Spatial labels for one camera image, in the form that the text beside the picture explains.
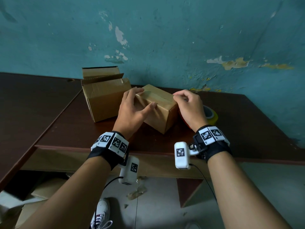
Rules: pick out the crumpled clear plastic scrap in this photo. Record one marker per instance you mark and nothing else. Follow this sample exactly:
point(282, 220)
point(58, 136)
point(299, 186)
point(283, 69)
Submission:
point(135, 194)

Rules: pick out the dark brown wooden desk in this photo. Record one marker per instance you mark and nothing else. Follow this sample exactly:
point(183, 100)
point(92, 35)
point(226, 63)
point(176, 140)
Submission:
point(31, 112)

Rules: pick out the person's left hand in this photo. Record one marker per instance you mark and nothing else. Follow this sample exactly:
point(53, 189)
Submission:
point(128, 119)

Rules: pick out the orange tape dispenser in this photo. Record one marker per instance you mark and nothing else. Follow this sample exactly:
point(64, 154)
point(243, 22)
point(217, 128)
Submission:
point(209, 113)

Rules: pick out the large brown cardboard box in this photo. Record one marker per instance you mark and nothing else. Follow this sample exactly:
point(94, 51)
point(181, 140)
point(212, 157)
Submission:
point(104, 104)

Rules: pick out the person's right forearm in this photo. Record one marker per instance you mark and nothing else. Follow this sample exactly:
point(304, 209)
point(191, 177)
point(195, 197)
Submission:
point(240, 197)

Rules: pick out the white left shoe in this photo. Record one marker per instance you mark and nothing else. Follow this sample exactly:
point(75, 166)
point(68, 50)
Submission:
point(102, 212)

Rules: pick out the small brown cardboard box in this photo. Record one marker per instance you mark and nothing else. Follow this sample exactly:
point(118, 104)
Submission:
point(162, 116)

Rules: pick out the person's right hand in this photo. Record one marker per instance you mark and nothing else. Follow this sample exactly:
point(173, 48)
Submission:
point(193, 109)

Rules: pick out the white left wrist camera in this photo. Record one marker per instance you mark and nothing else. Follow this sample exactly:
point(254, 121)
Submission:
point(128, 175)

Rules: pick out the person's left forearm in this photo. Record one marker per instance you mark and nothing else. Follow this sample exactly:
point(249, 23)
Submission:
point(69, 197)

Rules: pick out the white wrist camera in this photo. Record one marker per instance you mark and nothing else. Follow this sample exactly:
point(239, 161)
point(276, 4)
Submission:
point(181, 162)
point(128, 175)

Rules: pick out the yellowish clear tape roll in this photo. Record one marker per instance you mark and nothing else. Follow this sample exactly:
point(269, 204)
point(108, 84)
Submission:
point(214, 120)

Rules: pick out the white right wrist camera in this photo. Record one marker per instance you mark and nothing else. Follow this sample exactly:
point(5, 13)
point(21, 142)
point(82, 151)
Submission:
point(181, 162)

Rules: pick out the dark brown wooden table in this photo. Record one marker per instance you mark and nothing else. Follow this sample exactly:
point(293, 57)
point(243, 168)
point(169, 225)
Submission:
point(250, 135)

